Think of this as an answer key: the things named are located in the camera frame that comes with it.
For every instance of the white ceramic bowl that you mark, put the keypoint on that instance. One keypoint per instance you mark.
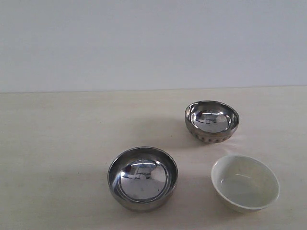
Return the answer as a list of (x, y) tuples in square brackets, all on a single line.
[(244, 184)]

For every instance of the smooth stainless steel bowl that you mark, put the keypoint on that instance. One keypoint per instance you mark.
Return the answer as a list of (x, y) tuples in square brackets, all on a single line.
[(142, 178)]

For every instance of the ribbed stainless steel bowl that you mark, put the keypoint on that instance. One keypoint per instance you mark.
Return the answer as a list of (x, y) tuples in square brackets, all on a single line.
[(211, 121)]

